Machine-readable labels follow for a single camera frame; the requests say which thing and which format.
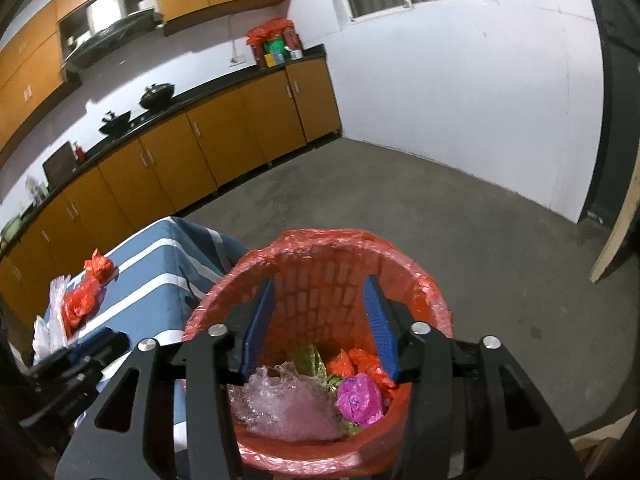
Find upper wooden kitchen cabinets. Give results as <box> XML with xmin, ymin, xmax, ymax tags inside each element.
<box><xmin>1</xmin><ymin>0</ymin><xmax>284</xmax><ymax>159</ymax></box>

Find dark wooden cutting board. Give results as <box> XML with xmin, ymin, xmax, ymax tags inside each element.
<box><xmin>42</xmin><ymin>142</ymin><xmax>78</xmax><ymax>191</ymax></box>

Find glass jar on counter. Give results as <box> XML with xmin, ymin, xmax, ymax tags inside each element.
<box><xmin>25</xmin><ymin>176</ymin><xmax>48</xmax><ymax>205</ymax></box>

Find dark green foil wrapper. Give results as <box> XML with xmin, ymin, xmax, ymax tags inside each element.
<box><xmin>326</xmin><ymin>375</ymin><xmax>343</xmax><ymax>394</ymax></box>

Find blue striped tablecloth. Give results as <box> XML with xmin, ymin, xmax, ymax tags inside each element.
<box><xmin>31</xmin><ymin>214</ymin><xmax>252</xmax><ymax>430</ymax></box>

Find clear bubble wrap sheet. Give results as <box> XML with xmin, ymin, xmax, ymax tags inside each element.
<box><xmin>228</xmin><ymin>362</ymin><xmax>346</xmax><ymax>442</ymax></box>

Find steel range hood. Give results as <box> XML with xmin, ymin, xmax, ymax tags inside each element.
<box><xmin>58</xmin><ymin>0</ymin><xmax>163</xmax><ymax>77</ymax></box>

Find black wok pan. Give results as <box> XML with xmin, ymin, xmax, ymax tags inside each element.
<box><xmin>99</xmin><ymin>110</ymin><xmax>131</xmax><ymax>136</ymax></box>

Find red bottle on counter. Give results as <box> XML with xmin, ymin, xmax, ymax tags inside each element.
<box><xmin>73</xmin><ymin>142</ymin><xmax>87</xmax><ymax>165</ymax></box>

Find white wooden frame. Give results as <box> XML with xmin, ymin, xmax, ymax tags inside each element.
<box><xmin>589</xmin><ymin>154</ymin><xmax>640</xmax><ymax>284</ymax></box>

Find white translucent plastic bag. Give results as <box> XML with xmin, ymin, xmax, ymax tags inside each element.
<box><xmin>32</xmin><ymin>275</ymin><xmax>70</xmax><ymax>364</ymax></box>

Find green box on counter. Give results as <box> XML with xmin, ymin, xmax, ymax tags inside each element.
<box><xmin>264</xmin><ymin>37</ymin><xmax>286</xmax><ymax>67</ymax></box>

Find large red plastic bag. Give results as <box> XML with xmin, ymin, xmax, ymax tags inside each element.
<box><xmin>326</xmin><ymin>348</ymin><xmax>398</xmax><ymax>408</ymax></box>

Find magenta plastic bag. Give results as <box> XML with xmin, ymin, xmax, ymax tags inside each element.
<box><xmin>334</xmin><ymin>373</ymin><xmax>384</xmax><ymax>428</ymax></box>

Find green cooking pot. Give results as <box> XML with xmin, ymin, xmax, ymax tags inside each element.
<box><xmin>1</xmin><ymin>216</ymin><xmax>22</xmax><ymax>243</ymax></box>

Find lower wooden kitchen cabinets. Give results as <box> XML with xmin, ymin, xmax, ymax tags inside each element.
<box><xmin>1</xmin><ymin>51</ymin><xmax>342</xmax><ymax>323</ymax></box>

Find red bag on counter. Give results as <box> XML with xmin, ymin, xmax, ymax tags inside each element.
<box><xmin>246</xmin><ymin>18</ymin><xmax>295</xmax><ymax>46</ymax></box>

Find wooden kitchen cabinets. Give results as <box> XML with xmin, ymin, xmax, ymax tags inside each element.
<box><xmin>1</xmin><ymin>0</ymin><xmax>284</xmax><ymax>159</ymax></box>
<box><xmin>1</xmin><ymin>51</ymin><xmax>342</xmax><ymax>323</ymax></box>

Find black wok with lid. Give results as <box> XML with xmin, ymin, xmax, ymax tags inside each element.
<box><xmin>139</xmin><ymin>82</ymin><xmax>175</xmax><ymax>110</ymax></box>

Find small red plastic bag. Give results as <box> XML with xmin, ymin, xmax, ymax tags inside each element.
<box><xmin>84</xmin><ymin>249</ymin><xmax>116</xmax><ymax>285</ymax></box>

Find red plastic trash basket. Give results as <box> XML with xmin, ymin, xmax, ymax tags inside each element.
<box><xmin>182</xmin><ymin>227</ymin><xmax>456</xmax><ymax>478</ymax></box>

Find black countertop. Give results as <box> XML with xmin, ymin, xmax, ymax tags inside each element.
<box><xmin>0</xmin><ymin>43</ymin><xmax>328</xmax><ymax>261</ymax></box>

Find lime green plastic bag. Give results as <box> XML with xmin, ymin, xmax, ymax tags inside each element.
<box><xmin>290</xmin><ymin>344</ymin><xmax>328</xmax><ymax>380</ymax></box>

